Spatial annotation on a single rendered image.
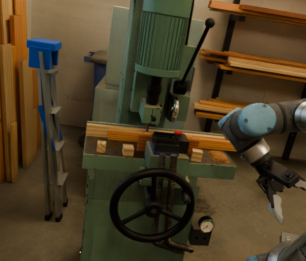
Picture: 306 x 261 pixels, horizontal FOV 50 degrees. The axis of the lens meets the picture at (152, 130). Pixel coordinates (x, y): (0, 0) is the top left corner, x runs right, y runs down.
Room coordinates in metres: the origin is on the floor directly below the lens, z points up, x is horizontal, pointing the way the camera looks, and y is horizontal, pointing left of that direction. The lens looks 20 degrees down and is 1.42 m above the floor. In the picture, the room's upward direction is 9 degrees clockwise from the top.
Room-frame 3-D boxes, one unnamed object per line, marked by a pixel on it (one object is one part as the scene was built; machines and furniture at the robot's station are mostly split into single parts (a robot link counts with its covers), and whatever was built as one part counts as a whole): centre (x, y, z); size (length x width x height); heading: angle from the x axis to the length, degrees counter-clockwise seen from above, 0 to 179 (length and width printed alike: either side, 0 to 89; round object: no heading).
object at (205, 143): (1.31, -0.11, 0.92); 0.60 x 0.02 x 0.04; 101
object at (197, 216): (1.19, -0.26, 0.58); 0.12 x 0.08 x 0.08; 11
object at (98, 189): (1.40, 0.05, 0.76); 0.57 x 0.45 x 0.09; 11
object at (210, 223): (1.12, -0.27, 0.65); 0.06 x 0.04 x 0.08; 101
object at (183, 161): (1.10, -0.06, 0.92); 0.15 x 0.13 x 0.09; 101
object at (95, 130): (1.31, -0.02, 0.93); 0.60 x 0.02 x 0.05; 101
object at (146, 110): (1.30, 0.02, 1.03); 0.14 x 0.07 x 0.09; 11
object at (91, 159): (1.19, -0.05, 0.87); 0.61 x 0.30 x 0.06; 101
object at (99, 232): (1.40, 0.05, 0.36); 0.58 x 0.45 x 0.71; 11
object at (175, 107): (1.43, -0.08, 1.02); 0.12 x 0.03 x 0.12; 11
